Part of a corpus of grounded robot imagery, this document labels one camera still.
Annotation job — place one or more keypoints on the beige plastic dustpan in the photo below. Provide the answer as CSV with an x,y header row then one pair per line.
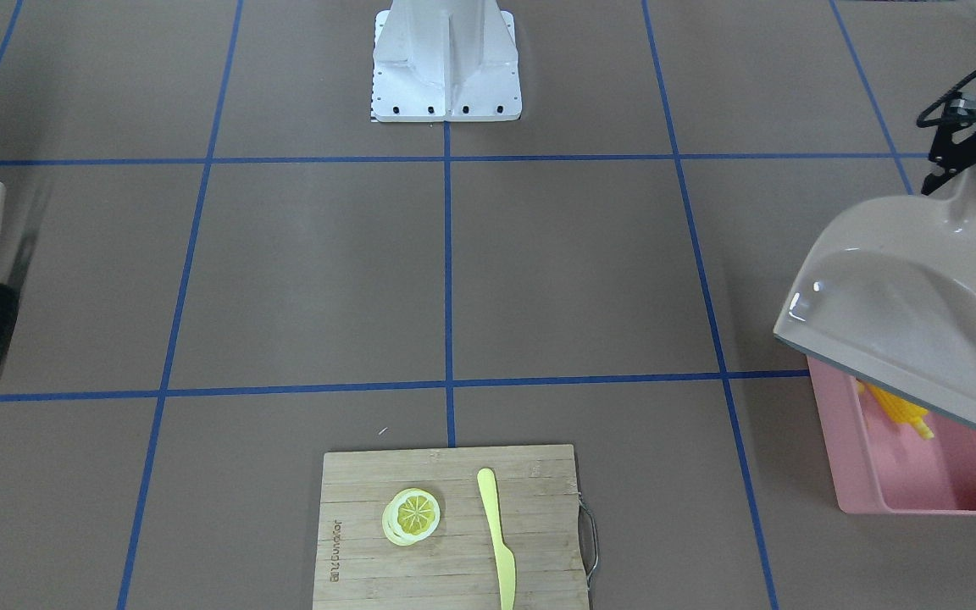
x,y
887,293

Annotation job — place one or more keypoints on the yellow toy corn cob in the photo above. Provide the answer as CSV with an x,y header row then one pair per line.
x,y
898,409

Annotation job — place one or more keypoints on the pink plastic bin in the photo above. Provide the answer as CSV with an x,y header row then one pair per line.
x,y
882,468

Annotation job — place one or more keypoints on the wooden cutting board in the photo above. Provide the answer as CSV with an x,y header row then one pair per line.
x,y
356,567

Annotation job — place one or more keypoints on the yellow plastic knife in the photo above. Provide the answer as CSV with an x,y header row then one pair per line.
x,y
506,566

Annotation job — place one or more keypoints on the yellow toy lemon slice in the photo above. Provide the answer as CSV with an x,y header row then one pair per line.
x,y
411,516

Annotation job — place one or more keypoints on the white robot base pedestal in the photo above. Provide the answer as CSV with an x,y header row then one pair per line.
x,y
445,61

